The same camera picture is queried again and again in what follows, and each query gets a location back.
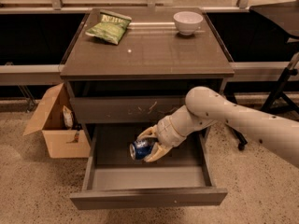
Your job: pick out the closed scratched top drawer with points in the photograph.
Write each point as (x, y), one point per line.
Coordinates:
(125, 109)

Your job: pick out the open cardboard box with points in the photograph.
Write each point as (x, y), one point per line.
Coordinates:
(49, 119)

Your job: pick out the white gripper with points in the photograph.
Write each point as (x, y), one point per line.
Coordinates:
(166, 131)

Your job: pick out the white bowl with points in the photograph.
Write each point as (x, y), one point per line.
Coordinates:
(187, 22)

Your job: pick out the grey drawer cabinet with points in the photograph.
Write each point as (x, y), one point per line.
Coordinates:
(152, 59)

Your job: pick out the open grey middle drawer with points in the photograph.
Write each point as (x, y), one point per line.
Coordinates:
(114, 180)

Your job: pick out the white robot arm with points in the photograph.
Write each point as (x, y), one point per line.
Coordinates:
(203, 107)

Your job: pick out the blue pepsi can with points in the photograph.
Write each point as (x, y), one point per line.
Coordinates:
(140, 149)

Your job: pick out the green chip bag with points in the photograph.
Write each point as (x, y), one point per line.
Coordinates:
(111, 28)

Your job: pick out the black rolling stand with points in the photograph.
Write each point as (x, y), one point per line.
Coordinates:
(262, 46)

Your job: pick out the white bag in box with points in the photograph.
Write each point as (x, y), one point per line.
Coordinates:
(68, 117)

